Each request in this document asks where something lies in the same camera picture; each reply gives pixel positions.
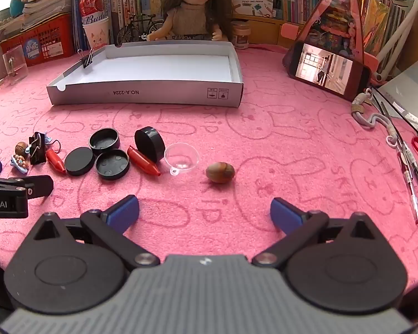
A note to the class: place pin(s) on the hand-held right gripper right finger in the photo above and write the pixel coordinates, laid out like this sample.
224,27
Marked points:
285,213

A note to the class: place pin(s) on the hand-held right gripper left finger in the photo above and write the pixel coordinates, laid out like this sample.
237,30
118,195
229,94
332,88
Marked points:
122,213

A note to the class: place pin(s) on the light blue hair clip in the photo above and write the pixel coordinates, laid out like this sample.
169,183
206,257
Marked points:
19,164
48,140

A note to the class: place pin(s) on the red bullet-shaped cap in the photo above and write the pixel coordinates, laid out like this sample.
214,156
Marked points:
142,161
55,161

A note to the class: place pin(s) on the large black binder clip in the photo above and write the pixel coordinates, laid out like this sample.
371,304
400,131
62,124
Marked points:
37,149

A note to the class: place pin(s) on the black round lid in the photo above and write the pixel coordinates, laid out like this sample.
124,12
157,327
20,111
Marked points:
112,164
149,144
104,139
79,161

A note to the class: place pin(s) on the clear plastic dome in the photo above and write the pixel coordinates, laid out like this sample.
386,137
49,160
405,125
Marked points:
181,156

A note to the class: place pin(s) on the white cardboard box tray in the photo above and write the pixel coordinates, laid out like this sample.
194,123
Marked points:
160,66

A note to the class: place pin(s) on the pink bunny print towel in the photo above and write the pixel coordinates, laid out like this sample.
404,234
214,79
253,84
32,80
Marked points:
264,128

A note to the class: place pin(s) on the clear glass mug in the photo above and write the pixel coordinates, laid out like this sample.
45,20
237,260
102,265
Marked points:
15,59

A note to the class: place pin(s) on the clear red pen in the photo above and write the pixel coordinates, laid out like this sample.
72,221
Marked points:
411,191

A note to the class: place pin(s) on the large red plastic basket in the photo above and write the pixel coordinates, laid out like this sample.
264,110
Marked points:
45,41

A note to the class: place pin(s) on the small black binder clip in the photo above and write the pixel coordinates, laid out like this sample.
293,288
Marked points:
89,59

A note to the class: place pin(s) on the black smartphone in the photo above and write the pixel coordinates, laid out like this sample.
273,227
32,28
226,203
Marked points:
327,69

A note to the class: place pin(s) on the cat print paper cup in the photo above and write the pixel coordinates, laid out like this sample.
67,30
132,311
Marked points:
97,34

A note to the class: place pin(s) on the small glass jar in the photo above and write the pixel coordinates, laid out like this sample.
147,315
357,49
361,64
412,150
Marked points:
240,36

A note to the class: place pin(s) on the wooden shelf box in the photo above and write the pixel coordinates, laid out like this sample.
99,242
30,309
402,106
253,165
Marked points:
264,31

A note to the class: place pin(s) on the red beer can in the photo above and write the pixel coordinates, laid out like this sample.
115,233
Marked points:
92,7

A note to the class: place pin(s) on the black toy bicycle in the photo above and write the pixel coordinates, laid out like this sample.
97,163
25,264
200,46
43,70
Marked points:
138,24

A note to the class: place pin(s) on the pink triangular phone stand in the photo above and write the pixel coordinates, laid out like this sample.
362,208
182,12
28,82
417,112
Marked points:
334,17

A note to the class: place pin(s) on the brown-haired doll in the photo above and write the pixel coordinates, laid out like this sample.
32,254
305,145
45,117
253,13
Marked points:
190,17

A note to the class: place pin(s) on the stationery print cardboard box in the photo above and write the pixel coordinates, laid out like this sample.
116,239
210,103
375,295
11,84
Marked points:
252,0

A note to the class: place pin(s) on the white plastic pipe frame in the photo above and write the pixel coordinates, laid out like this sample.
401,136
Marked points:
400,31

